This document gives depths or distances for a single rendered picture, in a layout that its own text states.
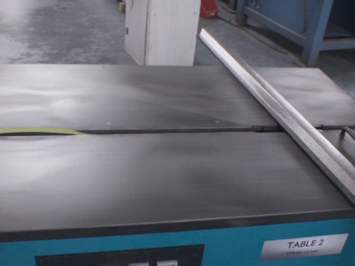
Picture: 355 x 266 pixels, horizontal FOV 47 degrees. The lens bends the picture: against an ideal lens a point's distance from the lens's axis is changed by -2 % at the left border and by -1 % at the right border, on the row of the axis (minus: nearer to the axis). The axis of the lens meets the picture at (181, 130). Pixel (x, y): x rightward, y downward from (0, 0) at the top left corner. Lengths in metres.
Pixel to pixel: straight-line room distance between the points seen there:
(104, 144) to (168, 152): 0.12
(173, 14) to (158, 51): 0.26
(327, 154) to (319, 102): 0.27
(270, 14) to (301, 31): 0.43
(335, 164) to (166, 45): 2.14
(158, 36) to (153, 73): 1.72
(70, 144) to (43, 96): 0.20
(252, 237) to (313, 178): 0.16
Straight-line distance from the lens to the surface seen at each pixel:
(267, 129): 0.88
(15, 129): 0.80
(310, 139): 0.83
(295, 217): 0.68
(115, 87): 0.96
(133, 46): 3.03
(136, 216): 0.62
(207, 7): 4.43
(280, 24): 3.67
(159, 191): 0.66
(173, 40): 2.81
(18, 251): 0.64
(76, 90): 0.95
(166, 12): 2.73
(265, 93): 0.97
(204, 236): 0.65
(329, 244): 0.77
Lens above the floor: 1.16
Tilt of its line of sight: 31 degrees down
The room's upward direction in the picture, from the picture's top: 7 degrees clockwise
